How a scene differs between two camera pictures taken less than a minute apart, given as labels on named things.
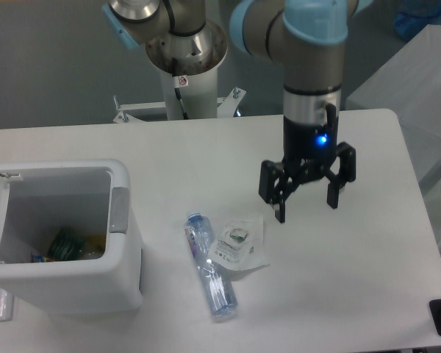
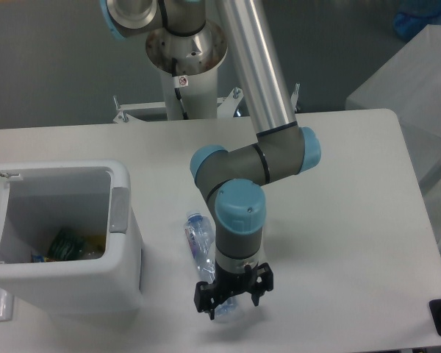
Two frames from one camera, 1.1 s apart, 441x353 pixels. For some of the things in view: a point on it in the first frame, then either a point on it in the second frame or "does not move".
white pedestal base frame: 227,107 does not move
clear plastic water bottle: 201,240 does not move
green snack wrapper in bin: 67,246 does not move
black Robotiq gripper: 309,150 -> 228,284
